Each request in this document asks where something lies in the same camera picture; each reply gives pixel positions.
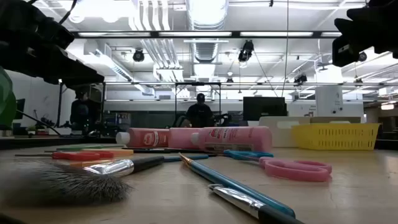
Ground red-handled scissors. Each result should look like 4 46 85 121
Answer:
14 150 115 162

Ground blue-handled scissors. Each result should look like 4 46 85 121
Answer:
223 149 274 161

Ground thin black paintbrush white lettering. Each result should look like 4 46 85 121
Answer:
121 147 170 151

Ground green leafy plant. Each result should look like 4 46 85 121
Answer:
0 67 17 128

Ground black computer monitor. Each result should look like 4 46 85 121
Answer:
243 96 287 121

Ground white plastic bin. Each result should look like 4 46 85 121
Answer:
259 116 312 148

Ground pink-handled scissors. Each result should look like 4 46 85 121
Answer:
241 154 333 183

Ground large fluffy black-handled brush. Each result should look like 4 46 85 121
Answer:
0 155 165 207

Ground thick blue paintbrush gold ferrule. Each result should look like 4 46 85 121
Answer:
178 152 296 218

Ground orange-handled scissors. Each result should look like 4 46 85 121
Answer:
44 148 134 157

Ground black aluminium rig frame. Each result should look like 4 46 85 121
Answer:
0 30 398 150

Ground yellow plastic basket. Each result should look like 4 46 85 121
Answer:
291 123 381 151

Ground black workstation frame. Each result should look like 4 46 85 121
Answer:
175 82 222 128

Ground person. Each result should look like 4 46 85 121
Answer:
70 90 101 135
185 92 216 128

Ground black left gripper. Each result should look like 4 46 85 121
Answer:
0 0 105 91

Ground black paintbrush silver ferrule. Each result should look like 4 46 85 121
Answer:
208 183 307 224

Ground black left wrist camera cable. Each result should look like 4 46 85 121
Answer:
58 0 79 26

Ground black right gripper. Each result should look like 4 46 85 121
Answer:
331 0 398 68

